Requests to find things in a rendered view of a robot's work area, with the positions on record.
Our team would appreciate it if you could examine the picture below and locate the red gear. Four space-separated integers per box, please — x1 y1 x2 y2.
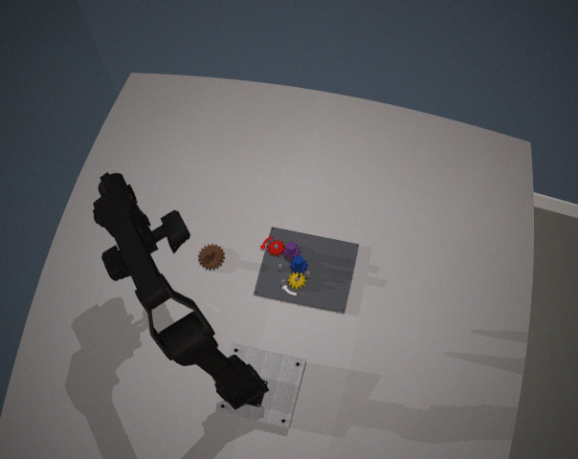
267 240 285 257

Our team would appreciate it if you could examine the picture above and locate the brown gear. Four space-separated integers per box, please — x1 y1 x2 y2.
198 244 225 270

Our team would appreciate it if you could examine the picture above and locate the red curved arrow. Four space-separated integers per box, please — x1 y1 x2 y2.
260 236 273 249

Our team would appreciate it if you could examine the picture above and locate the yellow gear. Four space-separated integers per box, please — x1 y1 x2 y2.
288 272 306 290

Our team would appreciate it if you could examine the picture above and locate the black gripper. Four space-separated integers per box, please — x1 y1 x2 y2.
101 210 190 281

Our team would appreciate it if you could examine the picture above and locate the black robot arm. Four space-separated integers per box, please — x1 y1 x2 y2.
93 172 269 409

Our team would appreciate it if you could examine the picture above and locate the blue gear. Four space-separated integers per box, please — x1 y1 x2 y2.
290 255 308 274

